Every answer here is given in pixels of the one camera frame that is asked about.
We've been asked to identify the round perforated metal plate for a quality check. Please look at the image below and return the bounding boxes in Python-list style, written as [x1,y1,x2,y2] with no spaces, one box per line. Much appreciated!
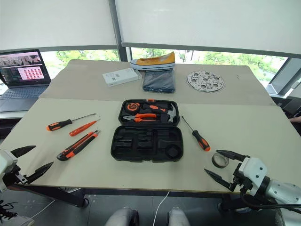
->
[186,70,226,93]

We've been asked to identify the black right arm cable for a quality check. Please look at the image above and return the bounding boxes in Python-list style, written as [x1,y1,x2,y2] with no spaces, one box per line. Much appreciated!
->
[239,192,301,211]

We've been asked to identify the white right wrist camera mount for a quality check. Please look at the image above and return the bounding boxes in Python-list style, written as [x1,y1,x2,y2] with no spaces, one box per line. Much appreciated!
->
[237,157,268,196]

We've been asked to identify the white cable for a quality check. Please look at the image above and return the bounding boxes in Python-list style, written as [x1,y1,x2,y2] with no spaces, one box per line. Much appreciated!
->
[150,191,170,226]

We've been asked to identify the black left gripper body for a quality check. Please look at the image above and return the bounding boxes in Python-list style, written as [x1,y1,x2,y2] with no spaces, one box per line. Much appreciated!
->
[3,164,28,186]

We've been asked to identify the white roller blind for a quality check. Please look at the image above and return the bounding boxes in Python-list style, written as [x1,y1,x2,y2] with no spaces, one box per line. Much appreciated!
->
[115,0,301,58]
[0,0,118,51]

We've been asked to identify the orange black utility knife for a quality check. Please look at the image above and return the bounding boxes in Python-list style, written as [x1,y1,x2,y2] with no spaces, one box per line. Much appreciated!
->
[56,129,101,162]

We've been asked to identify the orange voltage tester pen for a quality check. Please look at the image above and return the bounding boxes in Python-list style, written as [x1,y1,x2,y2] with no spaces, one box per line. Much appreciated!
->
[69,118,101,137]

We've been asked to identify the grey window pillar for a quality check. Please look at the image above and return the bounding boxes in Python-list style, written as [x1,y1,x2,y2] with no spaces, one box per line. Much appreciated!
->
[108,0,132,62]

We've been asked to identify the black tool case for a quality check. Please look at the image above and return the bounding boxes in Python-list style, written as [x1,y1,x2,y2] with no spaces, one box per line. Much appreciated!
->
[110,98,184,163]

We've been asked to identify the black orange slotted screwdriver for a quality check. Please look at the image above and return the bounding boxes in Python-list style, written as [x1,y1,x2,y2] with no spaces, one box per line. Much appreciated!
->
[46,113,97,132]

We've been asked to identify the grey rounded shape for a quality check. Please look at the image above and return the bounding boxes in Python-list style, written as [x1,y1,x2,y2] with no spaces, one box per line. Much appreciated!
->
[105,206,139,226]
[167,206,190,226]

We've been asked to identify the claw hammer orange black handle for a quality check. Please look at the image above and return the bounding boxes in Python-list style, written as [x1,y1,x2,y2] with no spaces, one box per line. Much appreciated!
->
[141,102,181,125]

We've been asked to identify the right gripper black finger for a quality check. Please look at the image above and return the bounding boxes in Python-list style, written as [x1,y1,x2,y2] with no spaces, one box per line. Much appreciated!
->
[204,168,235,191]
[216,149,251,162]

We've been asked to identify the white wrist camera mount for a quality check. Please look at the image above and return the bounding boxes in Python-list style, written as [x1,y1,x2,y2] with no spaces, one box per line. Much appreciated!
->
[237,157,268,196]
[0,149,18,193]

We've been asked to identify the folded dark blue cloth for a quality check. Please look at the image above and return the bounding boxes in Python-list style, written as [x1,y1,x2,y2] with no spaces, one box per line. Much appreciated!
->
[142,70,176,94]

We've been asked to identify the orange handled pliers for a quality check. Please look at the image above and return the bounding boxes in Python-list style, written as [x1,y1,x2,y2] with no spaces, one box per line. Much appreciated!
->
[122,113,158,123]

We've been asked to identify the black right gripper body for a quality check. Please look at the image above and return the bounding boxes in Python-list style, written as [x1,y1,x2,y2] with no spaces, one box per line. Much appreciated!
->
[231,162,253,194]

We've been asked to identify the yellow canvas shoe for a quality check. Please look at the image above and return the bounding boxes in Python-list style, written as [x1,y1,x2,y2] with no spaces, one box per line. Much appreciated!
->
[130,52,176,71]

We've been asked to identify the grey sneaker with black laces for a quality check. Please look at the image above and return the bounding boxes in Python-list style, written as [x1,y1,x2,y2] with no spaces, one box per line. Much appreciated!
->
[0,200,35,226]

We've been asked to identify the black metal table frame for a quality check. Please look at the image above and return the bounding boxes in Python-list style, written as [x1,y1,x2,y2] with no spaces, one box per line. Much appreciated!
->
[9,183,252,214]

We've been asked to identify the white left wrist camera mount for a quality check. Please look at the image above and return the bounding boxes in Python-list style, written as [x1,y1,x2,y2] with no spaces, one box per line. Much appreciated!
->
[0,149,18,193]

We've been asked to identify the silver open window sash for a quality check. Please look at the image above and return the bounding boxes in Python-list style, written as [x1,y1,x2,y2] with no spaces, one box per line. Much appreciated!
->
[267,57,301,97]

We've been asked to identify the grey laptop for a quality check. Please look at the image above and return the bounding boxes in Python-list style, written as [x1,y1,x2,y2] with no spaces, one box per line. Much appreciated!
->
[0,48,52,113]

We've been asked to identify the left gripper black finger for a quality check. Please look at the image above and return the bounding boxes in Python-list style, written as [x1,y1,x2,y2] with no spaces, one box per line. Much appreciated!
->
[10,145,37,158]
[23,161,55,185]

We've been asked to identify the orange black tape measure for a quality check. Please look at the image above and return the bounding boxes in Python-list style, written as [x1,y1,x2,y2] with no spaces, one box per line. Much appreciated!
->
[126,102,140,112]

